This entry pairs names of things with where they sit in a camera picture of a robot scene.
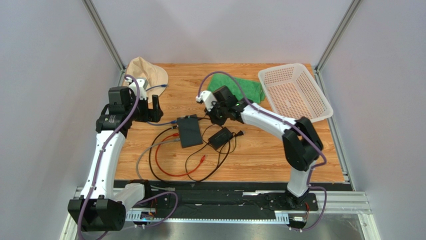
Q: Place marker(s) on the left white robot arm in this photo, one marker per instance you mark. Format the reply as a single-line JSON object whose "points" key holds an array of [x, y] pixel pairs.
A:
{"points": [[98, 208]]}

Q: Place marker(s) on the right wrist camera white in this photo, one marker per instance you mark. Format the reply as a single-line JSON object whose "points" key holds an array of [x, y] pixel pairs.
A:
{"points": [[208, 98]]}

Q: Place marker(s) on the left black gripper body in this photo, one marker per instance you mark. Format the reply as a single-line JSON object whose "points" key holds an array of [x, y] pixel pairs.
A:
{"points": [[142, 113]]}

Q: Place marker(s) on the aluminium frame rail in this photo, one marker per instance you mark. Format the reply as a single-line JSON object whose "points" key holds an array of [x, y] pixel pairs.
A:
{"points": [[345, 214]]}

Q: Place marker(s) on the black power adapter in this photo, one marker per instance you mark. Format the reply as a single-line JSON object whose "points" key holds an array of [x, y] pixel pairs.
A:
{"points": [[220, 138]]}

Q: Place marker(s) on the black network switch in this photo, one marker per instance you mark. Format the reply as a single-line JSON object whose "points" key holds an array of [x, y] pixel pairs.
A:
{"points": [[189, 131]]}

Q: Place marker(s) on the white plastic basket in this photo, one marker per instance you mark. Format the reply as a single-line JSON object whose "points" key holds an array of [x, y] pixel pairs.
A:
{"points": [[292, 91]]}

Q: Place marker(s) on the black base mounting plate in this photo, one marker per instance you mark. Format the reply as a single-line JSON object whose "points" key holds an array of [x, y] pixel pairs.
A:
{"points": [[219, 201]]}

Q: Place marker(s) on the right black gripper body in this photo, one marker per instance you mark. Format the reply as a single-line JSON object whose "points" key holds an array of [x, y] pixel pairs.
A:
{"points": [[215, 111]]}

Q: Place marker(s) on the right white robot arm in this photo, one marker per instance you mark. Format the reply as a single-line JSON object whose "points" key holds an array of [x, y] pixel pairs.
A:
{"points": [[301, 143]]}

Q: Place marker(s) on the green cloth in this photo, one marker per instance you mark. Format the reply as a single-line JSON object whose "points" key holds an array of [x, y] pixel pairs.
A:
{"points": [[252, 89]]}

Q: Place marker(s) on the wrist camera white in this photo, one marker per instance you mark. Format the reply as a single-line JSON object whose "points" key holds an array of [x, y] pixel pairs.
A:
{"points": [[208, 98], [138, 86]]}

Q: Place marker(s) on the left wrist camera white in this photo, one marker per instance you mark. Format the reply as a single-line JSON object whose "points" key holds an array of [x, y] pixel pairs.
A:
{"points": [[138, 86]]}

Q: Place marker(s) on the beige bucket hat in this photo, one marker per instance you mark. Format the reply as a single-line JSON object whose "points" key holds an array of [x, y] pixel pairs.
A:
{"points": [[155, 75]]}

